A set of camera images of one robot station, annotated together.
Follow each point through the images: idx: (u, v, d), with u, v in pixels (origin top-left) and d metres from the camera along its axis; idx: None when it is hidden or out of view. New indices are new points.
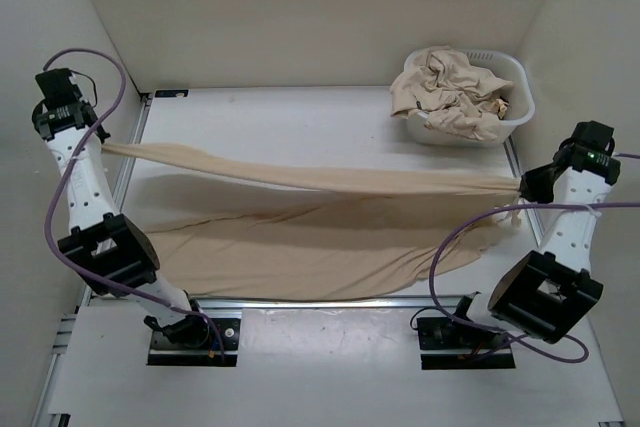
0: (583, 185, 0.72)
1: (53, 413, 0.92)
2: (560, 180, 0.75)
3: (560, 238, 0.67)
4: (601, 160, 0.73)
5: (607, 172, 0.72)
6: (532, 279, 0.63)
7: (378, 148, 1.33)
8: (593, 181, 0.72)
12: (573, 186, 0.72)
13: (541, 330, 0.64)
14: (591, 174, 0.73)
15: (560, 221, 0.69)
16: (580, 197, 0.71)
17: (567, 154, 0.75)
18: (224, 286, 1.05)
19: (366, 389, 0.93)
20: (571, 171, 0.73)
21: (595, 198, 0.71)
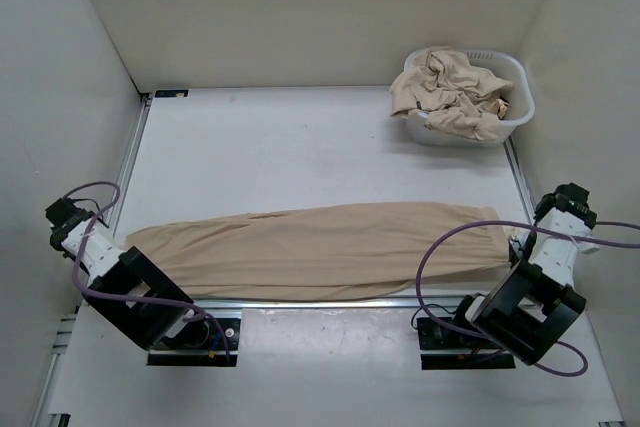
0: (566, 222, 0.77)
1: (53, 412, 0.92)
2: (544, 219, 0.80)
3: (547, 256, 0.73)
4: (581, 206, 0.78)
5: (587, 216, 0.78)
6: (522, 287, 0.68)
7: (378, 148, 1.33)
8: (575, 220, 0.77)
12: (557, 220, 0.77)
13: (523, 342, 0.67)
14: (574, 216, 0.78)
15: (548, 243, 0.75)
16: (565, 229, 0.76)
17: (549, 200, 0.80)
18: (224, 286, 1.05)
19: (366, 389, 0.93)
20: (555, 210, 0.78)
21: (580, 232, 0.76)
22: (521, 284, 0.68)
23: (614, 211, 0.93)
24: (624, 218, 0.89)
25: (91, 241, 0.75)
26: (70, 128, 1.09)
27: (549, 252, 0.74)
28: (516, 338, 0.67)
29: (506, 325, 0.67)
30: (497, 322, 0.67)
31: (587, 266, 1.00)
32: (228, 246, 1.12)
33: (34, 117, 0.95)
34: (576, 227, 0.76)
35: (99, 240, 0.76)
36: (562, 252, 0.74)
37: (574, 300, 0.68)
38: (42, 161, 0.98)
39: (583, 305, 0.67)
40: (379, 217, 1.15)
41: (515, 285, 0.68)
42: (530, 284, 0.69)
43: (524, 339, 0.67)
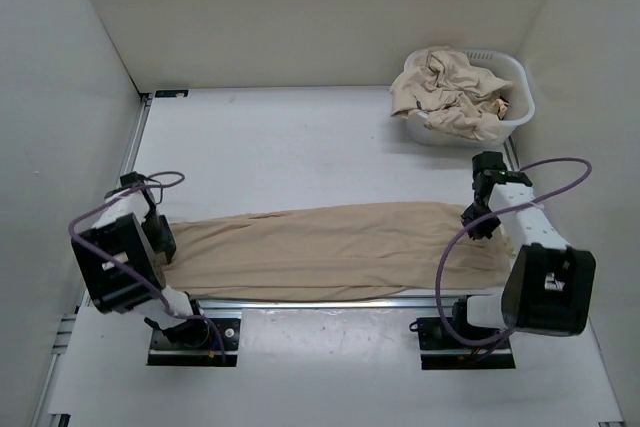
0: (516, 192, 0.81)
1: (53, 412, 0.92)
2: (497, 200, 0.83)
3: (531, 228, 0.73)
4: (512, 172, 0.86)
5: (523, 178, 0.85)
6: (537, 269, 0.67)
7: (378, 148, 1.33)
8: (521, 187, 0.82)
12: (509, 194, 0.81)
13: (567, 318, 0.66)
14: (515, 183, 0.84)
15: (522, 217, 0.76)
16: (520, 200, 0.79)
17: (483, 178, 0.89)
18: (225, 287, 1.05)
19: (366, 390, 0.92)
20: (499, 186, 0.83)
21: (531, 196, 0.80)
22: (535, 264, 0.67)
23: (613, 211, 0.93)
24: (624, 218, 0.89)
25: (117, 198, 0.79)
26: (70, 129, 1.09)
27: (529, 225, 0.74)
28: (553, 320, 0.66)
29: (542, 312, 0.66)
30: (530, 313, 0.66)
31: None
32: (230, 250, 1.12)
33: (34, 118, 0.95)
34: (525, 194, 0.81)
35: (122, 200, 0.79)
36: (539, 222, 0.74)
37: (584, 257, 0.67)
38: (42, 161, 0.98)
39: (591, 255, 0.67)
40: (379, 218, 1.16)
41: (530, 270, 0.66)
42: (543, 261, 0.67)
43: (561, 318, 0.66)
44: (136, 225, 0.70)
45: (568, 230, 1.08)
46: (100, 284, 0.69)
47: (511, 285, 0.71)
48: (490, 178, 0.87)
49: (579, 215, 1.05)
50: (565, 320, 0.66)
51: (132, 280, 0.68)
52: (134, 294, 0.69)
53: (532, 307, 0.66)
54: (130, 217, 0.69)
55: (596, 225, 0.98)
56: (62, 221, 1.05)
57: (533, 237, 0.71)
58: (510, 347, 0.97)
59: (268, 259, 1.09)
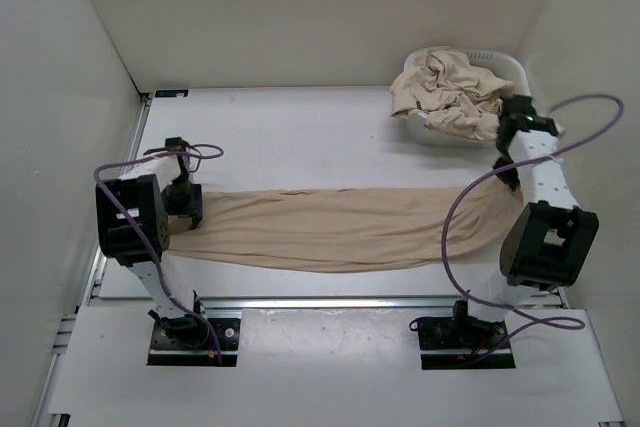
0: (538, 142, 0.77)
1: (53, 413, 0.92)
2: (515, 145, 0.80)
3: (544, 186, 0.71)
4: (539, 120, 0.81)
5: (548, 126, 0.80)
6: (538, 227, 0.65)
7: (378, 147, 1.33)
8: (544, 138, 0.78)
12: (530, 144, 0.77)
13: (560, 273, 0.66)
14: (537, 132, 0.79)
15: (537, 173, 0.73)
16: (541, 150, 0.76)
17: (508, 121, 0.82)
18: (228, 287, 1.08)
19: (365, 389, 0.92)
20: (522, 133, 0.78)
21: (553, 146, 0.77)
22: (541, 214, 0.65)
23: (613, 210, 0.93)
24: (625, 217, 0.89)
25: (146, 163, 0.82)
26: (70, 129, 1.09)
27: (543, 182, 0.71)
28: (547, 274, 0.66)
29: (536, 268, 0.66)
30: (524, 262, 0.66)
31: (590, 267, 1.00)
32: (233, 245, 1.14)
33: (33, 117, 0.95)
34: (547, 145, 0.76)
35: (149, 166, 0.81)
36: (554, 180, 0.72)
37: (589, 217, 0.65)
38: (42, 161, 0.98)
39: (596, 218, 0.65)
40: (378, 219, 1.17)
41: (534, 218, 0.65)
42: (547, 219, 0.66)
43: (553, 268, 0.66)
44: (154, 187, 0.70)
45: None
46: (108, 230, 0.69)
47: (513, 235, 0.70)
48: (518, 124, 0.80)
49: None
50: (557, 272, 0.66)
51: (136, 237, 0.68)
52: (132, 250, 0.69)
53: (527, 257, 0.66)
54: (151, 178, 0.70)
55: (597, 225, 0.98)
56: (62, 221, 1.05)
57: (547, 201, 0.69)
58: (510, 347, 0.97)
59: (273, 254, 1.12)
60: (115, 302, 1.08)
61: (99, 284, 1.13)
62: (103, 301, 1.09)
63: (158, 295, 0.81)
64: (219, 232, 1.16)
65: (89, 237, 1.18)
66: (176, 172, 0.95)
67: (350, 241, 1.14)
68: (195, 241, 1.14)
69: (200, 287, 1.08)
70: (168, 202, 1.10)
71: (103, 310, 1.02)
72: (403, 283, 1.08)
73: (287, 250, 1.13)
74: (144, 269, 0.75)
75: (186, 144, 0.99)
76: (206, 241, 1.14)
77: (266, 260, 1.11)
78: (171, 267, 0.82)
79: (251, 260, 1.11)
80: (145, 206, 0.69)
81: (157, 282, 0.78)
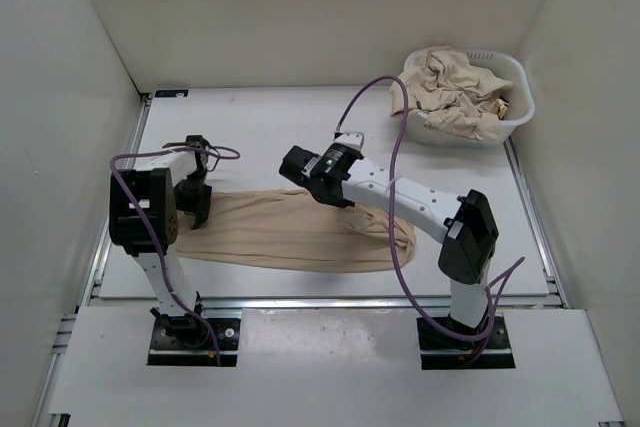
0: (364, 174, 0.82)
1: (53, 413, 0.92)
2: (356, 192, 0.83)
3: (426, 204, 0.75)
4: (335, 155, 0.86)
5: (349, 156, 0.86)
6: (471, 242, 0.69)
7: (377, 148, 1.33)
8: (364, 168, 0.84)
12: (366, 183, 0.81)
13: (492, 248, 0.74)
14: (355, 166, 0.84)
15: (406, 201, 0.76)
16: (378, 179, 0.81)
17: (321, 178, 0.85)
18: (228, 287, 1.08)
19: (365, 388, 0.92)
20: (348, 180, 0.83)
21: (377, 168, 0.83)
22: (465, 235, 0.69)
23: (613, 210, 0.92)
24: (624, 217, 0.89)
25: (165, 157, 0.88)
26: (69, 128, 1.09)
27: (418, 203, 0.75)
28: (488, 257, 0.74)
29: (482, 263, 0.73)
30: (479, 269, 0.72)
31: (589, 268, 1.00)
32: (233, 245, 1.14)
33: (33, 117, 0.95)
34: (376, 172, 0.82)
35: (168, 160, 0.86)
36: (421, 196, 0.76)
37: (477, 199, 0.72)
38: (42, 161, 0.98)
39: (478, 193, 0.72)
40: None
41: (465, 244, 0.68)
42: (467, 233, 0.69)
43: (489, 252, 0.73)
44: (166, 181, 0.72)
45: (571, 231, 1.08)
46: (117, 218, 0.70)
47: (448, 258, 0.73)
48: (335, 178, 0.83)
49: (580, 215, 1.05)
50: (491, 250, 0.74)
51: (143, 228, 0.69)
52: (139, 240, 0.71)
53: (478, 265, 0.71)
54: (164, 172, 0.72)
55: (597, 225, 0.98)
56: (62, 221, 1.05)
57: (443, 213, 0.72)
58: (510, 347, 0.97)
59: (273, 254, 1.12)
60: (116, 303, 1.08)
61: (99, 284, 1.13)
62: (104, 301, 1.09)
63: (161, 290, 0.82)
64: (222, 232, 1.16)
65: (89, 237, 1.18)
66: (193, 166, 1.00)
67: (347, 241, 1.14)
68: (197, 241, 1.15)
69: (202, 288, 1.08)
70: (178, 198, 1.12)
71: (103, 310, 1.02)
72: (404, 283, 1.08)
73: (287, 251, 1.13)
74: (148, 261, 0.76)
75: (205, 142, 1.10)
76: (207, 240, 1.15)
77: (266, 260, 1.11)
78: (176, 262, 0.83)
79: (251, 261, 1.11)
80: (156, 197, 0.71)
81: (160, 276, 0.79)
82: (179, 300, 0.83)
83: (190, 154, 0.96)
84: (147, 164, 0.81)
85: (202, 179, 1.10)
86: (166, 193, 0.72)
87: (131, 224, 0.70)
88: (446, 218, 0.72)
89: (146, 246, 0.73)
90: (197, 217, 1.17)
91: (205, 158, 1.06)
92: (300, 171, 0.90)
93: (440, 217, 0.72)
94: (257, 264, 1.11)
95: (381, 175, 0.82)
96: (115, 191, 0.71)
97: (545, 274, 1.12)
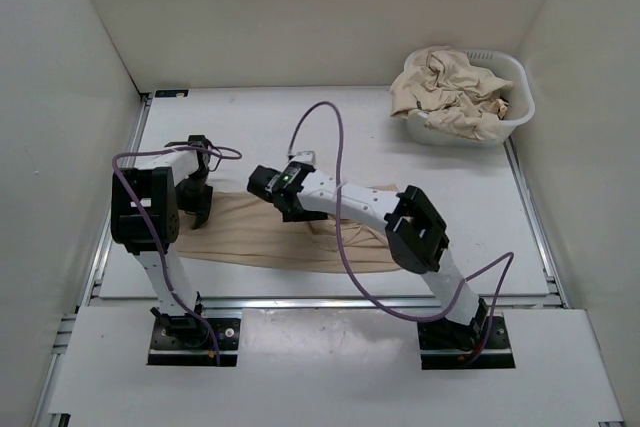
0: (314, 184, 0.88)
1: (53, 413, 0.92)
2: (311, 202, 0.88)
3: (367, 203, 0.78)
4: (289, 171, 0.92)
5: (303, 169, 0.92)
6: (413, 234, 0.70)
7: (377, 148, 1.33)
8: (316, 179, 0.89)
12: (317, 193, 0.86)
13: (440, 238, 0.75)
14: (307, 179, 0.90)
15: (351, 203, 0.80)
16: (327, 186, 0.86)
17: (281, 195, 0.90)
18: (228, 287, 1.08)
19: (366, 389, 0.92)
20: (301, 191, 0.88)
21: (326, 178, 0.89)
22: (406, 227, 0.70)
23: (613, 210, 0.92)
24: (624, 218, 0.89)
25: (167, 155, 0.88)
26: (69, 128, 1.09)
27: (362, 203, 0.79)
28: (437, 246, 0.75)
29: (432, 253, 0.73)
30: (430, 259, 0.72)
31: (589, 267, 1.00)
32: (233, 245, 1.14)
33: (33, 117, 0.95)
34: (325, 181, 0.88)
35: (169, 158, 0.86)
36: (364, 196, 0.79)
37: (414, 193, 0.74)
38: (43, 160, 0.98)
39: (414, 187, 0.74)
40: None
41: (408, 238, 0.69)
42: (407, 225, 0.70)
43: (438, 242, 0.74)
44: (167, 180, 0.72)
45: (571, 232, 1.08)
46: (119, 217, 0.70)
47: (398, 254, 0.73)
48: (291, 193, 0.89)
49: (579, 215, 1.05)
50: (439, 240, 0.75)
51: (144, 227, 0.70)
52: (140, 239, 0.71)
53: (429, 256, 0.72)
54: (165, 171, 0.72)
55: (596, 225, 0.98)
56: (62, 221, 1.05)
57: (384, 209, 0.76)
58: (510, 347, 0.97)
59: (273, 254, 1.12)
60: (116, 302, 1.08)
61: (99, 284, 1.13)
62: (104, 301, 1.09)
63: (161, 289, 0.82)
64: (222, 232, 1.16)
65: (90, 237, 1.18)
66: (194, 165, 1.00)
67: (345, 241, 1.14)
68: (197, 241, 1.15)
69: (202, 288, 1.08)
70: (179, 198, 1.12)
71: (103, 309, 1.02)
72: (404, 283, 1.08)
73: (287, 251, 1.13)
74: (148, 260, 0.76)
75: (207, 143, 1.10)
76: (208, 240, 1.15)
77: (266, 260, 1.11)
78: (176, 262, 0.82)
79: (250, 260, 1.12)
80: (158, 196, 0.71)
81: (161, 274, 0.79)
82: (179, 299, 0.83)
83: (192, 153, 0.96)
84: (149, 164, 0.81)
85: (203, 178, 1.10)
86: (167, 192, 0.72)
87: (132, 223, 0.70)
88: (387, 212, 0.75)
89: (148, 245, 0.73)
90: (197, 217, 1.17)
91: (207, 158, 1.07)
92: (263, 188, 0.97)
93: (381, 213, 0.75)
94: (257, 264, 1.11)
95: (330, 183, 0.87)
96: (117, 190, 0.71)
97: (545, 274, 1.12)
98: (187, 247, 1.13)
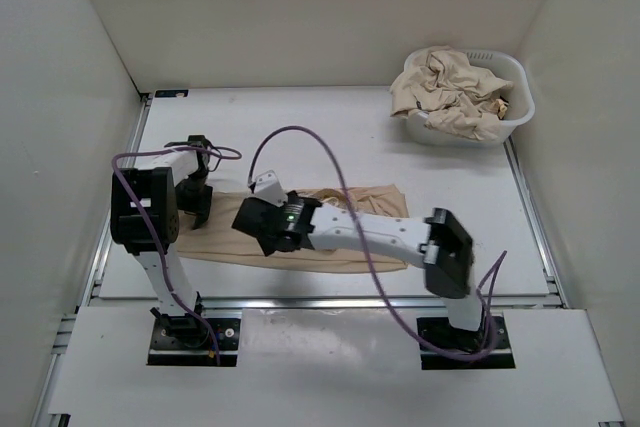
0: (327, 224, 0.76)
1: (53, 413, 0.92)
2: (324, 242, 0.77)
3: (397, 236, 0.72)
4: (292, 207, 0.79)
5: (308, 205, 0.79)
6: (449, 263, 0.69)
7: (377, 148, 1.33)
8: (328, 219, 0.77)
12: (333, 233, 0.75)
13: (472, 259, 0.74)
14: (317, 216, 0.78)
15: (376, 237, 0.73)
16: (343, 222, 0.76)
17: (285, 236, 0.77)
18: (228, 287, 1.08)
19: (366, 389, 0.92)
20: (313, 233, 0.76)
21: (340, 212, 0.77)
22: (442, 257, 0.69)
23: (613, 210, 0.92)
24: (624, 217, 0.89)
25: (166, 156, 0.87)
26: (69, 128, 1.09)
27: (388, 236, 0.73)
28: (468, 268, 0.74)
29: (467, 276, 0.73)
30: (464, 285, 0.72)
31: (589, 267, 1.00)
32: (233, 245, 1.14)
33: (34, 117, 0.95)
34: (339, 216, 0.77)
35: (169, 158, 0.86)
36: (389, 228, 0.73)
37: (443, 218, 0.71)
38: (42, 161, 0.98)
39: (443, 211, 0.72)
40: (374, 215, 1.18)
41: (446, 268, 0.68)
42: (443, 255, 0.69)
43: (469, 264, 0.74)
44: (167, 180, 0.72)
45: (571, 231, 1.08)
46: (119, 217, 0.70)
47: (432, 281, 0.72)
48: (300, 234, 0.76)
49: (579, 215, 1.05)
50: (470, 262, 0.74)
51: (144, 227, 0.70)
52: (140, 239, 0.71)
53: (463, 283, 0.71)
54: (165, 172, 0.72)
55: (597, 225, 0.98)
56: (62, 222, 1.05)
57: (415, 240, 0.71)
58: (510, 347, 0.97)
59: (272, 254, 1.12)
60: (116, 303, 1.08)
61: (99, 284, 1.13)
62: (104, 300, 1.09)
63: (161, 289, 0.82)
64: (222, 233, 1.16)
65: (90, 237, 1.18)
66: (194, 166, 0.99)
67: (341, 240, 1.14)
68: (197, 241, 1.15)
69: (202, 288, 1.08)
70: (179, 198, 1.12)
71: (102, 310, 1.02)
72: (404, 283, 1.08)
73: (286, 250, 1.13)
74: (148, 259, 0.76)
75: (207, 143, 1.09)
76: (208, 240, 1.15)
77: (265, 260, 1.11)
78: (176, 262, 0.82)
79: (250, 260, 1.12)
80: (157, 196, 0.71)
81: (160, 274, 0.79)
82: (179, 299, 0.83)
83: (193, 153, 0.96)
84: (149, 163, 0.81)
85: (203, 178, 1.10)
86: (167, 192, 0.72)
87: (132, 224, 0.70)
88: (419, 243, 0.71)
89: (148, 245, 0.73)
90: (197, 217, 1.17)
91: (206, 158, 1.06)
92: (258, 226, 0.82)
93: (413, 246, 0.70)
94: (256, 264, 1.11)
95: (346, 217, 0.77)
96: (117, 190, 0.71)
97: (545, 274, 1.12)
98: (187, 248, 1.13)
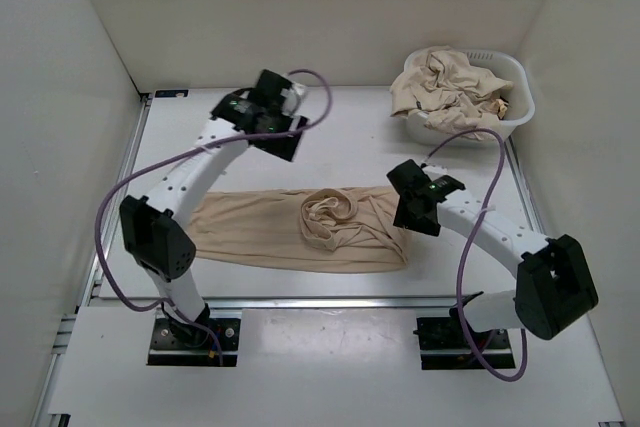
0: (461, 201, 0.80)
1: (53, 413, 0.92)
2: (447, 217, 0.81)
3: (507, 236, 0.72)
4: (439, 183, 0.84)
5: (453, 184, 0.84)
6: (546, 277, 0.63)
7: (378, 148, 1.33)
8: (464, 198, 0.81)
12: (459, 208, 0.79)
13: (584, 297, 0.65)
14: (454, 194, 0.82)
15: (491, 230, 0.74)
16: (473, 208, 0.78)
17: (420, 199, 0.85)
18: (229, 288, 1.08)
19: (366, 389, 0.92)
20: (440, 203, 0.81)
21: (474, 199, 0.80)
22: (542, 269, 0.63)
23: (613, 210, 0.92)
24: (624, 217, 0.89)
25: (192, 165, 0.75)
26: (69, 129, 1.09)
27: (502, 233, 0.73)
28: (574, 308, 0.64)
29: (566, 312, 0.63)
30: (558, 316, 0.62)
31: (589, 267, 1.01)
32: (232, 244, 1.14)
33: (34, 117, 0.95)
34: (471, 201, 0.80)
35: (191, 174, 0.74)
36: (508, 228, 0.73)
37: (563, 240, 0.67)
38: (42, 160, 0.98)
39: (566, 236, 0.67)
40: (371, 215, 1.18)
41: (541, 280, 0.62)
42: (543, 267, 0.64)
43: (579, 301, 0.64)
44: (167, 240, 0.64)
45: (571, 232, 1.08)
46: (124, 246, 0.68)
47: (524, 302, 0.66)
48: (430, 200, 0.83)
49: (579, 215, 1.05)
50: (581, 301, 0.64)
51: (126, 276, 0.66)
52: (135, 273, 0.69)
53: (555, 311, 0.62)
54: (166, 230, 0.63)
55: (597, 224, 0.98)
56: (62, 222, 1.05)
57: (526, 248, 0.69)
58: (510, 347, 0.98)
59: (272, 254, 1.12)
60: (115, 303, 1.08)
61: (99, 284, 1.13)
62: (104, 300, 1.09)
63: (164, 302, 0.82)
64: (221, 232, 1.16)
65: (90, 237, 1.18)
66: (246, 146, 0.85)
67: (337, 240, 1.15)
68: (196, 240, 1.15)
69: (202, 287, 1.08)
70: None
71: (102, 309, 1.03)
72: (404, 283, 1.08)
73: (285, 250, 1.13)
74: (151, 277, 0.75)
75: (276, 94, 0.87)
76: (207, 239, 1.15)
77: (265, 260, 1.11)
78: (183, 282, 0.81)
79: (249, 260, 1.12)
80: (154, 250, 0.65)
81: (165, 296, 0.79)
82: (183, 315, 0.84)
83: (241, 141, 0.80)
84: (164, 188, 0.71)
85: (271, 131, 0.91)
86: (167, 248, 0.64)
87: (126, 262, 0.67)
88: (525, 252, 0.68)
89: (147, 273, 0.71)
90: None
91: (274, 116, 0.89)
92: (401, 183, 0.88)
93: (520, 252, 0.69)
94: (256, 264, 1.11)
95: (476, 205, 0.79)
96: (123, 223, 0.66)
97: None
98: None
